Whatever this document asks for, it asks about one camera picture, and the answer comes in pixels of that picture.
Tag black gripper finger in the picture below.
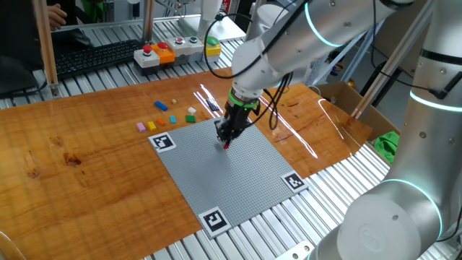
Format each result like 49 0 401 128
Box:
214 121 230 144
226 124 250 146

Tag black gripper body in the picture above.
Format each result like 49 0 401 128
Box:
224 104 256 133

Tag grey Lego baseplate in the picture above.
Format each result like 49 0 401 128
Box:
147 115 310 241

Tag bystander bare hand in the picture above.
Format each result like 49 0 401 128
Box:
46 4 69 33

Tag square fiducial marker tag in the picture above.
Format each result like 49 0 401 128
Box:
198 206 232 240
147 132 178 154
280 171 310 194

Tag yellow box green button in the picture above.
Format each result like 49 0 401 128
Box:
201 35 222 63

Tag grey box two buttons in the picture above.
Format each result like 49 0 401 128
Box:
166 35 206 61

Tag orange box red button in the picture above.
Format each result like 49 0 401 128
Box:
150 41 176 65

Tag white box red button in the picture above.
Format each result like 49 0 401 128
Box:
133 44 161 69

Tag cardboard box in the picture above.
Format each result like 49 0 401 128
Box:
315 81 401 168

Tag white metal shelf rack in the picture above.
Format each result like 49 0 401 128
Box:
306 31 373 87

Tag wood-pattern table mat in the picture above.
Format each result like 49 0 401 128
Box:
0 66 375 260

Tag black keyboard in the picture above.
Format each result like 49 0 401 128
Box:
53 38 145 80

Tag green cloth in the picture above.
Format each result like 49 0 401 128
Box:
81 0 105 22
373 130 401 165

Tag green flange ring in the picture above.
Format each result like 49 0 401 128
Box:
227 89 260 109

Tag black camera cable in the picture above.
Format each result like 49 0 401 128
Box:
203 12 294 131

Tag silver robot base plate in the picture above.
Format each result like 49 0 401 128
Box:
274 240 315 260

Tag tan frame post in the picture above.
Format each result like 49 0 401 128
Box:
32 0 61 98
142 0 156 44
350 0 434 120

